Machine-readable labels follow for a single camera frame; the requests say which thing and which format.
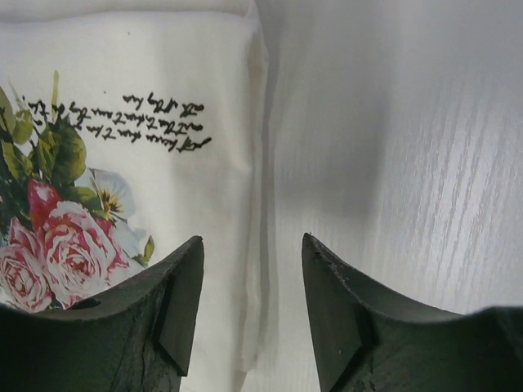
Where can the white t shirt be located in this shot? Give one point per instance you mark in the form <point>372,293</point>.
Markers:
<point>127,128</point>

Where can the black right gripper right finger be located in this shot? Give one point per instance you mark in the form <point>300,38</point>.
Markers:
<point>368,337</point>

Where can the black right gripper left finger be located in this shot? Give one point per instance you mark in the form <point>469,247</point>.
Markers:
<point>135,336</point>

